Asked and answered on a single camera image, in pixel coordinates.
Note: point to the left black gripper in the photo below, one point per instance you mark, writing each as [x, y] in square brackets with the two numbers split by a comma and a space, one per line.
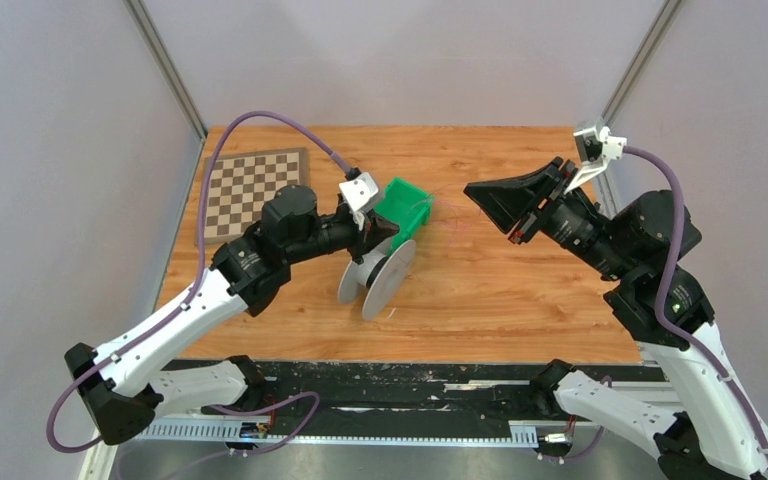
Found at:
[375, 230]

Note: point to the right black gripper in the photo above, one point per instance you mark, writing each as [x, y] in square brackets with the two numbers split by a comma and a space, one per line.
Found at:
[506, 201]

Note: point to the grey cable spool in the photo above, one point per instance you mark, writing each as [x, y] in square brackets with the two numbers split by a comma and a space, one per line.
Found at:
[378, 276]

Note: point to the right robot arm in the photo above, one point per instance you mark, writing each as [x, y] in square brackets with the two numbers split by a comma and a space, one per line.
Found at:
[717, 433]

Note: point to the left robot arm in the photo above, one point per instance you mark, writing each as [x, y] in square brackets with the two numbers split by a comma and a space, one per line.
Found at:
[125, 384]

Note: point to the green plastic bin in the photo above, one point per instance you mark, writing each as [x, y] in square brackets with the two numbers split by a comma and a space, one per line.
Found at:
[406, 205]

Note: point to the wooden chessboard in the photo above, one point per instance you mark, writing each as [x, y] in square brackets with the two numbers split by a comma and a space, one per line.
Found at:
[240, 184]

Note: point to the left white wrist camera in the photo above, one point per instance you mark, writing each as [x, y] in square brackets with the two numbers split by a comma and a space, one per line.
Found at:
[362, 194]

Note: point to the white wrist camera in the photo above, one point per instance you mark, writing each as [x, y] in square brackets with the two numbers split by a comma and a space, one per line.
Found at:
[597, 147]
[362, 194]

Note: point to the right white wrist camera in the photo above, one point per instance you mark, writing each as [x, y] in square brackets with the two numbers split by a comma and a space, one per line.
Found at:
[597, 147]

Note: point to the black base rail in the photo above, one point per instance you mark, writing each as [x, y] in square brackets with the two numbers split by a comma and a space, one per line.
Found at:
[372, 399]

